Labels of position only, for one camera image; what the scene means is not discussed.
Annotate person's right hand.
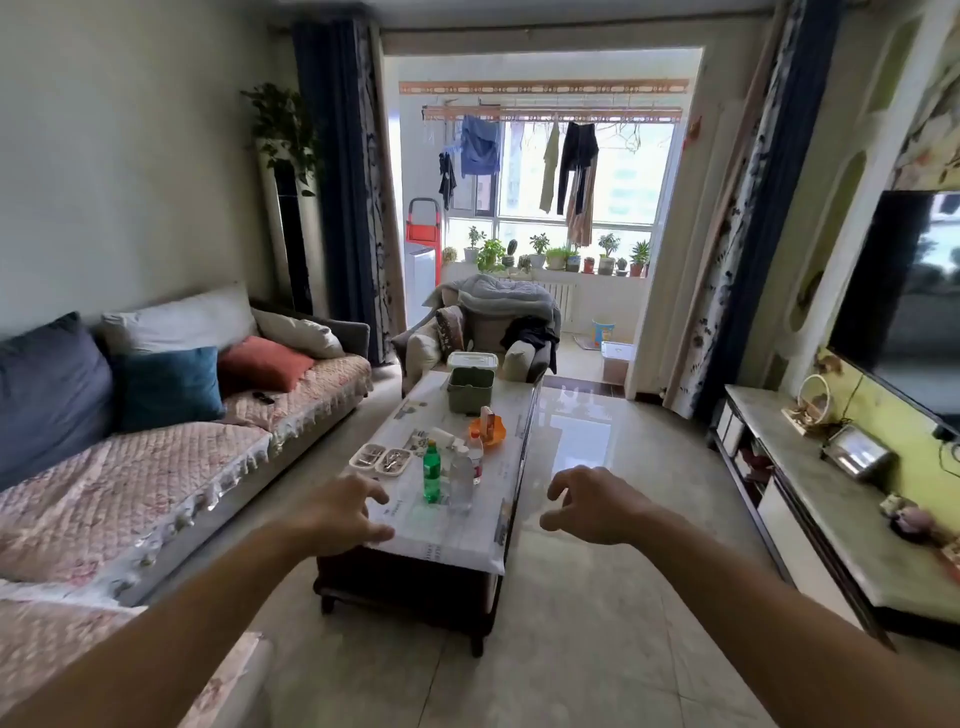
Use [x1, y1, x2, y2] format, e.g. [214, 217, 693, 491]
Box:
[539, 464, 661, 549]

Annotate person's left hand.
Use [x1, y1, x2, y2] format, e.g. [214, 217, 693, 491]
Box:
[288, 473, 397, 558]

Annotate green bottle with yellow cap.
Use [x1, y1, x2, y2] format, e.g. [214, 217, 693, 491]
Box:
[422, 438, 444, 505]

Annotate clear bottle with white cap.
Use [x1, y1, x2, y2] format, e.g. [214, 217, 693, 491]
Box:
[448, 447, 475, 515]

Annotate green plastic basket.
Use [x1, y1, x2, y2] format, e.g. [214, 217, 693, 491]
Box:
[447, 365, 496, 415]

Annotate person's left forearm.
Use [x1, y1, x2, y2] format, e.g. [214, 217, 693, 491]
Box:
[0, 517, 324, 728]

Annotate person's right forearm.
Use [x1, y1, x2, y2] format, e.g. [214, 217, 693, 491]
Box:
[633, 506, 960, 728]

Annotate silver box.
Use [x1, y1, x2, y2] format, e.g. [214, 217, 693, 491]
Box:
[821, 423, 898, 481]

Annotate dark wooden table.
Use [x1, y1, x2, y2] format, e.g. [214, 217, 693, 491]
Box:
[313, 369, 543, 660]

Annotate white printed tablecloth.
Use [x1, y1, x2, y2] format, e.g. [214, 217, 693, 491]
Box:
[341, 369, 540, 577]

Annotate pink quilted sofa cover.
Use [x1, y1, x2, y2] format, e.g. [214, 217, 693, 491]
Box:
[224, 353, 374, 451]
[0, 421, 273, 594]
[0, 584, 264, 728]

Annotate white armchair cushion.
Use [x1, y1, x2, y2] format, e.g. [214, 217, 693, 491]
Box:
[404, 322, 444, 376]
[502, 341, 535, 384]

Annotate coral cushion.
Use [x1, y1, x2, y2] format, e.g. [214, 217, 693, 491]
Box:
[217, 335, 316, 395]

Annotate grey beige sofa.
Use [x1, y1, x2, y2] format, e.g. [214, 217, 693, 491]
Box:
[0, 299, 375, 728]

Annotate cream cushion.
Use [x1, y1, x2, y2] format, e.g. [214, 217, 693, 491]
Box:
[251, 307, 346, 361]

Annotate grey armchair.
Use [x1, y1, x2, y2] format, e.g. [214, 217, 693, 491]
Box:
[391, 275, 562, 399]

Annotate white radiator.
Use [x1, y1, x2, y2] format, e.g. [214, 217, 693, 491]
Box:
[536, 281, 577, 328]

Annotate teal cushion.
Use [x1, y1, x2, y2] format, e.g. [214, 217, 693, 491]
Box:
[112, 346, 226, 435]

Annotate leaf patterned cushion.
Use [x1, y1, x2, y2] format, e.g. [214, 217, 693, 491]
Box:
[434, 305, 470, 358]

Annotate wooden basket ornament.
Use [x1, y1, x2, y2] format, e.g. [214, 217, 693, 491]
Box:
[781, 373, 834, 438]

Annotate television cabinet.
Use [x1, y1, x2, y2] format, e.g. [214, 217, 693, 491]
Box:
[708, 383, 960, 650]

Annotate grey blue blanket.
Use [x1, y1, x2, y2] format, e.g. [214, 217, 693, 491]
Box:
[423, 274, 562, 335]

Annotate white patterned curtain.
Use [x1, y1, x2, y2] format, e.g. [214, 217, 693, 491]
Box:
[663, 0, 808, 421]
[356, 22, 406, 354]

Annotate white appliance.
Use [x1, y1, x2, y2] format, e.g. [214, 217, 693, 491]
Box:
[403, 243, 438, 328]

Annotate row of potted plants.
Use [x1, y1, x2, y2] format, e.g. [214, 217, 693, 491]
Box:
[442, 224, 654, 280]

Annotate standing air conditioner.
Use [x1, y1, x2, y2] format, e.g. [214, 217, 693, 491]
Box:
[258, 138, 328, 316]

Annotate brown striped hanging garment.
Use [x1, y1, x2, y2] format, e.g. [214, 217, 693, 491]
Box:
[566, 161, 598, 249]

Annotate red hand cart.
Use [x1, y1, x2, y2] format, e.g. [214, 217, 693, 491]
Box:
[405, 197, 444, 268]

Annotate small figurines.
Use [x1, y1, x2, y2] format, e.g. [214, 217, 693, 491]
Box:
[878, 491, 939, 543]

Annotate dark grey cushion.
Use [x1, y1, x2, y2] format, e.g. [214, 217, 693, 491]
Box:
[0, 311, 115, 493]

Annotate navy curtain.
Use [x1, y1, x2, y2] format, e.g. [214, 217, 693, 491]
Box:
[693, 0, 845, 421]
[292, 18, 376, 365]

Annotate beige hanging garment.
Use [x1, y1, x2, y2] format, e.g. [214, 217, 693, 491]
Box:
[538, 123, 562, 215]

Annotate black hanging garment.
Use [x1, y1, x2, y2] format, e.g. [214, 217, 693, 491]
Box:
[556, 122, 600, 217]

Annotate black television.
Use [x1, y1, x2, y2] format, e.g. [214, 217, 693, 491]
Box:
[828, 189, 960, 436]

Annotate blue hanging shirt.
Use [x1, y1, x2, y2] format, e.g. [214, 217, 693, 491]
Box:
[458, 114, 502, 178]

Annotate green trailing houseplant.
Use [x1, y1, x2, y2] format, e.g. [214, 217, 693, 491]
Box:
[241, 82, 320, 198]

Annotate ceiling clothes drying rack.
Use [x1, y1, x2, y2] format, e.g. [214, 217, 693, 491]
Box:
[397, 78, 690, 125]

